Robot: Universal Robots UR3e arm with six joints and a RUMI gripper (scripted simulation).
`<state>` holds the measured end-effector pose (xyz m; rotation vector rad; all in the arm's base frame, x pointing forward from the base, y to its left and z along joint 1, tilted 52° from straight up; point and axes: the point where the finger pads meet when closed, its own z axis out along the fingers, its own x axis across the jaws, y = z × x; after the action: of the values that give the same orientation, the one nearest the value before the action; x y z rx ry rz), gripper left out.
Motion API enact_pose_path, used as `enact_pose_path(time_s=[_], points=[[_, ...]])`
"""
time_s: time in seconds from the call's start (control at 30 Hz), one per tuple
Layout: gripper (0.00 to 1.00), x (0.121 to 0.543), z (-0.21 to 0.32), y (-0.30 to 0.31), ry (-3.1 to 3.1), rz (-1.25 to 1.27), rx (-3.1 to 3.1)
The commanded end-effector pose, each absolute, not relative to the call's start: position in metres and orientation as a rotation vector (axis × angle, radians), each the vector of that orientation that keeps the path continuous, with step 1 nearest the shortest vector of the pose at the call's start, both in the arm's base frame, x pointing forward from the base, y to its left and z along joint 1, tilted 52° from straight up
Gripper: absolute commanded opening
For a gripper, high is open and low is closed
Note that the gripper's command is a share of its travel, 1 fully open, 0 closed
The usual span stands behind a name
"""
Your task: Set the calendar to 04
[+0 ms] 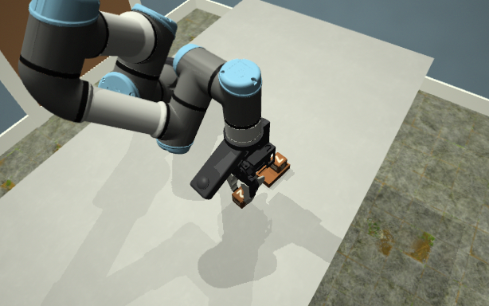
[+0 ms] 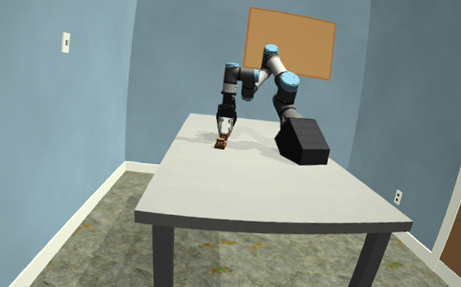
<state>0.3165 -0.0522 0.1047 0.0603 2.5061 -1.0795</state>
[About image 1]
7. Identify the brown number cube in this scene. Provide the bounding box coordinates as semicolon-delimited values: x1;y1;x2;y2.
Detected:
270;152;288;174
232;186;248;209

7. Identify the orange wooden tray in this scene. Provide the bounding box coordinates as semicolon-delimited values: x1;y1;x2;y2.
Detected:
256;163;290;188

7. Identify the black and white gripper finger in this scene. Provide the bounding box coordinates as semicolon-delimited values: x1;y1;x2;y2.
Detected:
241;175;265;204
226;174;238;192

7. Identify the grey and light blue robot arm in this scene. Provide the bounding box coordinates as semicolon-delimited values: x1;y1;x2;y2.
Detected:
18;0;262;200

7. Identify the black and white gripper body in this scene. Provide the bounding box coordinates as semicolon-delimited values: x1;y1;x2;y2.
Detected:
223;116;276;183

